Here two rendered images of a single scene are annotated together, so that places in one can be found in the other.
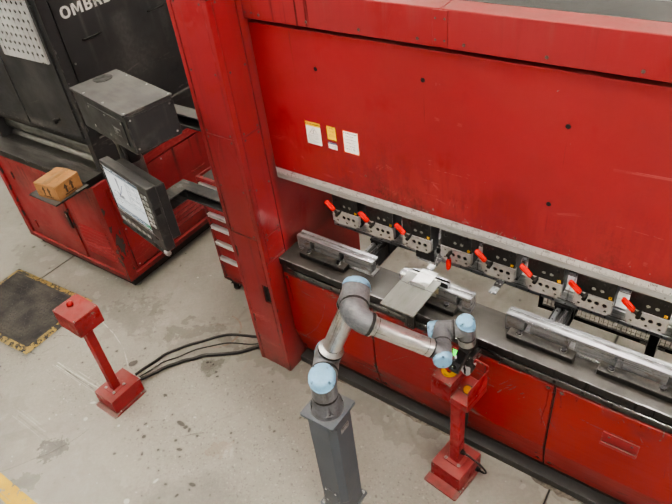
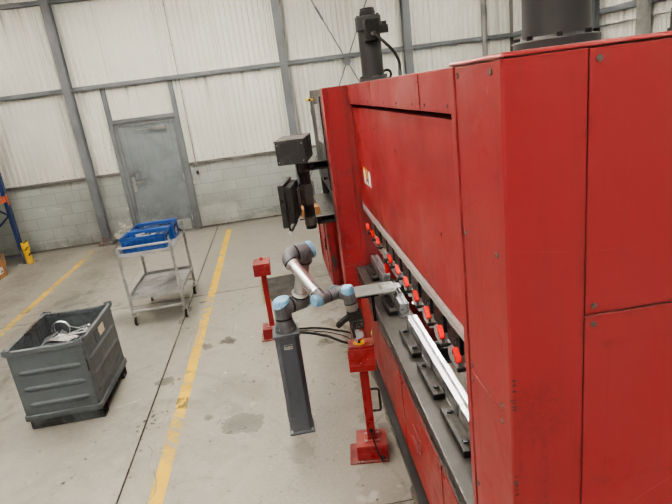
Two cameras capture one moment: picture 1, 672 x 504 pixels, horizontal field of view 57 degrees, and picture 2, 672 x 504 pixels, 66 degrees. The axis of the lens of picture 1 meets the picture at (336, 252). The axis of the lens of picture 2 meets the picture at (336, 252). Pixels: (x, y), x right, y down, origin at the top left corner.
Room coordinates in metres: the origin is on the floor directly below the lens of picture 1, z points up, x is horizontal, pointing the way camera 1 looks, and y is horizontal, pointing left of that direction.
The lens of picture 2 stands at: (-0.28, -2.46, 2.28)
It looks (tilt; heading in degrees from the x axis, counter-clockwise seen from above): 17 degrees down; 45
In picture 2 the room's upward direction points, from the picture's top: 7 degrees counter-clockwise
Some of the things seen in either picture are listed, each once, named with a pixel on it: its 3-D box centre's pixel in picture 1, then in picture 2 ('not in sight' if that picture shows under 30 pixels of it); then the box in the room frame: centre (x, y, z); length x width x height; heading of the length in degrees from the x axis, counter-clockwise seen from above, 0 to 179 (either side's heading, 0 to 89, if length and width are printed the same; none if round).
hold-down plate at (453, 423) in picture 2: not in sight; (457, 430); (1.27, -1.45, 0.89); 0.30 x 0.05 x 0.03; 49
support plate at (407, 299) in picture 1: (410, 293); (373, 289); (2.12, -0.33, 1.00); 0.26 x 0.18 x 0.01; 139
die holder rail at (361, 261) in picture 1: (336, 252); (380, 270); (2.59, -0.01, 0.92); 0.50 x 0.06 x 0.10; 49
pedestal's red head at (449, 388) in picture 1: (459, 378); (361, 350); (1.78, -0.48, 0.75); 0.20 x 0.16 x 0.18; 42
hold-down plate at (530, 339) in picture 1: (540, 344); (410, 342); (1.79, -0.84, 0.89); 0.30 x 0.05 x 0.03; 49
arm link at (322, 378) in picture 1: (323, 381); (282, 307); (1.71, 0.13, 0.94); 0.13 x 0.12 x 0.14; 170
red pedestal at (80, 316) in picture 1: (98, 354); (267, 298); (2.57, 1.46, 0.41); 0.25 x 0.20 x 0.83; 139
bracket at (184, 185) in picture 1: (193, 203); (331, 221); (2.87, 0.74, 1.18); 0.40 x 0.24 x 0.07; 49
